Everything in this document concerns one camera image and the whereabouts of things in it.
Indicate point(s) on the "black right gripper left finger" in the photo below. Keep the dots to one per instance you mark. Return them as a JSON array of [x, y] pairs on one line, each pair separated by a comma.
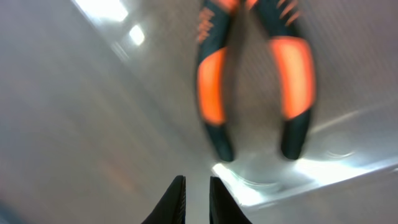
[[171, 208]]

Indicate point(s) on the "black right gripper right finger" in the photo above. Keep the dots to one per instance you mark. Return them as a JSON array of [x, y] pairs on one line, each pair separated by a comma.
[[223, 208]]

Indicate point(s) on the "clear plastic container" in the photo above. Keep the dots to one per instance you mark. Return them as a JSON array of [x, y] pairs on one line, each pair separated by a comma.
[[98, 116]]

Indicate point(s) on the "orange black needle-nose pliers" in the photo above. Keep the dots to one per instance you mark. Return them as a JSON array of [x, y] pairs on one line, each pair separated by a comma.
[[254, 78]]

